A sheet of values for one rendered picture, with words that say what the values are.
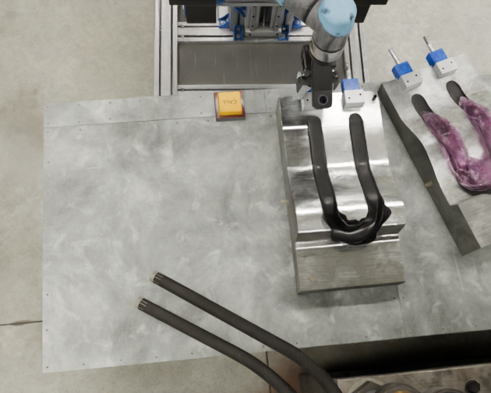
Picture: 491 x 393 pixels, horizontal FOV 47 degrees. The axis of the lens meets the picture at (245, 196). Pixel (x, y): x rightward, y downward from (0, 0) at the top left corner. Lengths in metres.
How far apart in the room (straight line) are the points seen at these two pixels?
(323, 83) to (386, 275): 0.49
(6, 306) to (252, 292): 1.20
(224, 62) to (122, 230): 1.05
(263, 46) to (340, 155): 1.00
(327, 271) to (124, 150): 0.62
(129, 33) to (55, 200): 1.28
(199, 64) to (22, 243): 0.99
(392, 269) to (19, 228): 1.52
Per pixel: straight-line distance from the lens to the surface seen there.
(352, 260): 1.41
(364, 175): 1.45
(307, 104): 1.46
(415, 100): 1.61
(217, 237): 1.45
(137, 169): 1.51
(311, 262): 1.39
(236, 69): 2.30
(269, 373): 1.33
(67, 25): 2.73
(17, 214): 2.42
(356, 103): 1.49
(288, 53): 2.35
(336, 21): 1.17
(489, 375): 1.58
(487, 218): 1.49
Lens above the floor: 2.21
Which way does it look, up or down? 73 degrees down
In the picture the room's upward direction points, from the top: 9 degrees clockwise
